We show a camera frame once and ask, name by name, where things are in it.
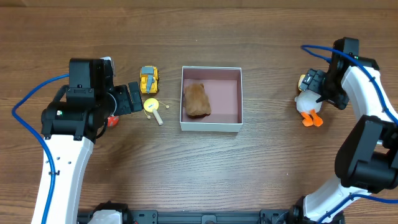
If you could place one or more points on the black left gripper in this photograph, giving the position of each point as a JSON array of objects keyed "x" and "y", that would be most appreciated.
[{"x": 123, "y": 100}]

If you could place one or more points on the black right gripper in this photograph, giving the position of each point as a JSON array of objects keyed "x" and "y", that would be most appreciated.
[{"x": 315, "y": 81}]

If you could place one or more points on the white plush duck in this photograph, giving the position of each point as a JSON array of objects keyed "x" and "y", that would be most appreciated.
[{"x": 307, "y": 105}]

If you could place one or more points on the yellow toy truck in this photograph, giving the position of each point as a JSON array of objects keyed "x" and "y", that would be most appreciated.
[{"x": 149, "y": 80}]

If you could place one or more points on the brown plush toy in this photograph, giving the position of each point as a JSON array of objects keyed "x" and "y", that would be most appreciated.
[{"x": 196, "y": 101}]

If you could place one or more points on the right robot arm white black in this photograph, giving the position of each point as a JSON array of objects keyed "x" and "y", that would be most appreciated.
[{"x": 366, "y": 163}]

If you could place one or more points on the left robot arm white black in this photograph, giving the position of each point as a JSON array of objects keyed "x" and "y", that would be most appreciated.
[{"x": 59, "y": 191}]

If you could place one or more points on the yellow wooden rattle drum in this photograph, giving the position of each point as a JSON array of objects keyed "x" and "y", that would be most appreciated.
[{"x": 151, "y": 107}]

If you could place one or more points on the orange toy ball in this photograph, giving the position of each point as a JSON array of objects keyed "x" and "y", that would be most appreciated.
[{"x": 112, "y": 121}]

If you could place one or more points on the white box with pink interior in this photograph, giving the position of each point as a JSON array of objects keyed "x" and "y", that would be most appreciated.
[{"x": 224, "y": 87}]

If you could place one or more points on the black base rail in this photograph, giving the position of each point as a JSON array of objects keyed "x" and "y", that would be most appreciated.
[{"x": 265, "y": 216}]

